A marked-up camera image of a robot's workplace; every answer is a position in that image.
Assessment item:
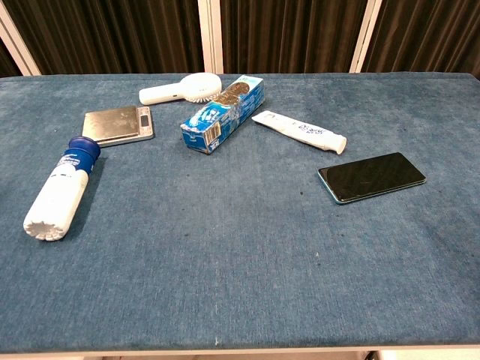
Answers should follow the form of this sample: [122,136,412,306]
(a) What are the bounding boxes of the black smartphone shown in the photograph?
[317,151,428,206]

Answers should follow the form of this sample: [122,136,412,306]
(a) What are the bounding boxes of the blue fabric table cover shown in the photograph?
[0,71,480,354]

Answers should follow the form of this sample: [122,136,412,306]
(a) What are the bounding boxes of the blue toothpaste box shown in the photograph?
[180,74,266,155]

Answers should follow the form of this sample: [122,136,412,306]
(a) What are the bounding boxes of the white toothpaste tube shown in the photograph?
[250,109,348,155]

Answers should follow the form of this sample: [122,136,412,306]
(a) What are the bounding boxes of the white handheld fan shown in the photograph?
[138,73,229,106]

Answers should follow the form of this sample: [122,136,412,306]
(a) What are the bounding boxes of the silver digital kitchen scale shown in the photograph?
[81,105,155,148]

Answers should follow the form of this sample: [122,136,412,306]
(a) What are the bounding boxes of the white bottle with blue cap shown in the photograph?
[22,136,101,242]

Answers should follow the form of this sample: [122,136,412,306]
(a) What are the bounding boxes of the dark pleated curtain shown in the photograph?
[0,0,480,79]

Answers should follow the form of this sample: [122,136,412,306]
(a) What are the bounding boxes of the white frame post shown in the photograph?
[0,2,42,77]
[349,0,383,74]
[197,0,225,75]

